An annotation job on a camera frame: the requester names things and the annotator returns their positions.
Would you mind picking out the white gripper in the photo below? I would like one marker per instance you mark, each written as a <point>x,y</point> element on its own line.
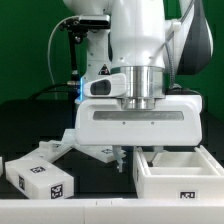
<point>175,121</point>

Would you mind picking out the white door panel with knob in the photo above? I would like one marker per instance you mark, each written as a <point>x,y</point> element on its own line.
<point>101,153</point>

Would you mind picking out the white cabinet box part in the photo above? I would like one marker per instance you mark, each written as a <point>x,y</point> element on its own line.
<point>39,179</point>

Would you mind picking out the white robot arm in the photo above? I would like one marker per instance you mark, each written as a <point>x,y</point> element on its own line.
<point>130,97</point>

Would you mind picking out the white marker base sheet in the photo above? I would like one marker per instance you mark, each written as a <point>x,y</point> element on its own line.
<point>69,137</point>

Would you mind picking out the white left door panel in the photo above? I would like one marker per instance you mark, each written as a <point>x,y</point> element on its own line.
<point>48,151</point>

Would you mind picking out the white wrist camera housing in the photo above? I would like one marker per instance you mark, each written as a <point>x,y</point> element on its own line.
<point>108,87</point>

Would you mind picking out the white front rail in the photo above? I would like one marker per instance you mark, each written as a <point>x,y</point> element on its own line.
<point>112,211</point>

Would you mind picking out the black camera on stand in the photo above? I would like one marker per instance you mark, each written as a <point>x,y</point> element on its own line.
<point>77,28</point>

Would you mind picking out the white left rail block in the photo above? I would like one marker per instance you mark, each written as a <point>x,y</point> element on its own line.
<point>1,166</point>

